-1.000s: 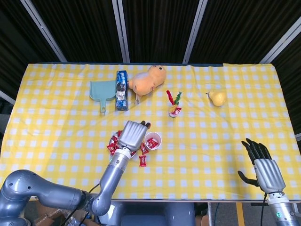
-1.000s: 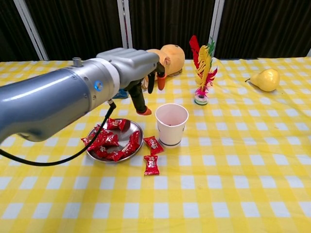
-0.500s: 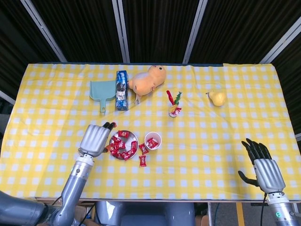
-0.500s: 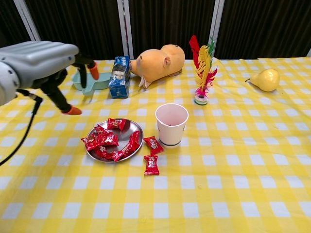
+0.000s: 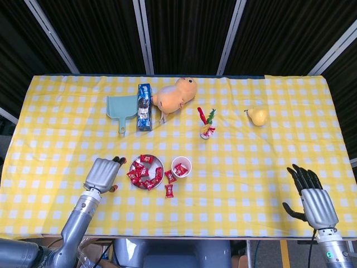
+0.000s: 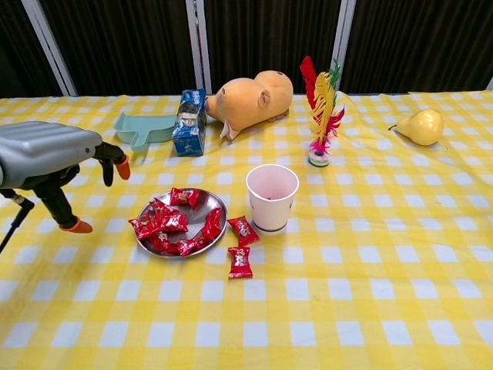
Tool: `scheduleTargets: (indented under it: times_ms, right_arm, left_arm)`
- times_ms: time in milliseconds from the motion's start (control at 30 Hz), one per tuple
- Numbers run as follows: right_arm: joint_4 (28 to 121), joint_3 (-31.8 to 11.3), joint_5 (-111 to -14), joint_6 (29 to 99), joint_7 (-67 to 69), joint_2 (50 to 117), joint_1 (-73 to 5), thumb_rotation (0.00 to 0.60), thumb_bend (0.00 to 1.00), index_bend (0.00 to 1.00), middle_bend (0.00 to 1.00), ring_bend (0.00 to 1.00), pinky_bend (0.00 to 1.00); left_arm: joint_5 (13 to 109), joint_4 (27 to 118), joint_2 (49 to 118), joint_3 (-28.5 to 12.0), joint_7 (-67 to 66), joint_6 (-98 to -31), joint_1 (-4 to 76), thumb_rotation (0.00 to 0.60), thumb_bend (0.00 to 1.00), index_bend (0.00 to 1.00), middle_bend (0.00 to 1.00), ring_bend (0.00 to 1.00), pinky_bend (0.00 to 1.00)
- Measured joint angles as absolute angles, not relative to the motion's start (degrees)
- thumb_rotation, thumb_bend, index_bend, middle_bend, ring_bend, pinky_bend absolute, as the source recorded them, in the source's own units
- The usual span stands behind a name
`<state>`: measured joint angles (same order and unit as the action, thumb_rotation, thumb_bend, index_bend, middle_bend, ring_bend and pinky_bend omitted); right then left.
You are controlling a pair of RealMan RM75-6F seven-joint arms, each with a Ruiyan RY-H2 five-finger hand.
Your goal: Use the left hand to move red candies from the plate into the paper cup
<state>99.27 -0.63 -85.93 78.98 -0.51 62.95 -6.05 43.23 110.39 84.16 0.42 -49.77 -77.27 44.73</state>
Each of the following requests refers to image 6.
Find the teal plastic dustpan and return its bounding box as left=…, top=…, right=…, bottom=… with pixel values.
left=114, top=113, right=176, bottom=152

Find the blue cookie box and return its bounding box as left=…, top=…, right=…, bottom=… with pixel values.
left=171, top=89, right=207, bottom=157

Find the yellow white checked tablecloth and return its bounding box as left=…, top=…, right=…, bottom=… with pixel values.
left=0, top=91, right=493, bottom=370

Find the black pleated curtain panel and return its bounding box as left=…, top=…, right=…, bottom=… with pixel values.
left=342, top=0, right=493, bottom=94
left=36, top=0, right=198, bottom=97
left=0, top=0, right=65, bottom=99
left=200, top=0, right=342, bottom=96

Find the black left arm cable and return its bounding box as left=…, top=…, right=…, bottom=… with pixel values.
left=0, top=191, right=35, bottom=254

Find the red candy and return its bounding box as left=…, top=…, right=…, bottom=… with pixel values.
left=161, top=214, right=189, bottom=234
left=203, top=207, right=223, bottom=244
left=226, top=216, right=261, bottom=248
left=176, top=234, right=211, bottom=257
left=227, top=246, right=254, bottom=279
left=128, top=214, right=163, bottom=241
left=169, top=187, right=201, bottom=209
left=148, top=230, right=180, bottom=255
left=153, top=197, right=181, bottom=219

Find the colourful feather shuttlecock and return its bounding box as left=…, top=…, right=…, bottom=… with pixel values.
left=300, top=55, right=346, bottom=168

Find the round steel plate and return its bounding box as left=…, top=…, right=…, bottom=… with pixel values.
left=133, top=188, right=229, bottom=259

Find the yellow pear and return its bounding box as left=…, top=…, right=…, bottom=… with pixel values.
left=387, top=109, right=444, bottom=146

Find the white paper cup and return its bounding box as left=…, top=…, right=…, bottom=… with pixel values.
left=246, top=163, right=300, bottom=235

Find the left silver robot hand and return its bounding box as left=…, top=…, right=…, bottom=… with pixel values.
left=0, top=121, right=131, bottom=234

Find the orange plush animal toy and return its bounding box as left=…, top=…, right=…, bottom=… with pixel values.
left=205, top=69, right=294, bottom=142

